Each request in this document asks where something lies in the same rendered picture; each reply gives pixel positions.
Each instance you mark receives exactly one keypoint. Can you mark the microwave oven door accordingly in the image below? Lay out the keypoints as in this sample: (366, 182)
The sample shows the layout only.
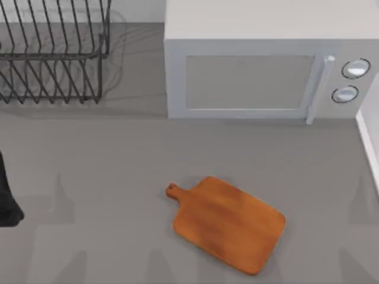
(248, 83)

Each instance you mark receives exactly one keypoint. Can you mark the wooden cutting board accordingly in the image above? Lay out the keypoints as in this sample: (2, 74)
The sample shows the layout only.
(228, 225)

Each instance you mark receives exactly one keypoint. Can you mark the pale microwave oven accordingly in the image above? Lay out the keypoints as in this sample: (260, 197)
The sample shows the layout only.
(266, 23)

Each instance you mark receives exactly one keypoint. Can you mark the small round microwave knob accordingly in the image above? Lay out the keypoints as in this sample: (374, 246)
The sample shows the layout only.
(345, 94)

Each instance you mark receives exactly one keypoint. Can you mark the large round microwave knob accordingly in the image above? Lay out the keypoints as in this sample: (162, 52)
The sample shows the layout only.
(356, 68)

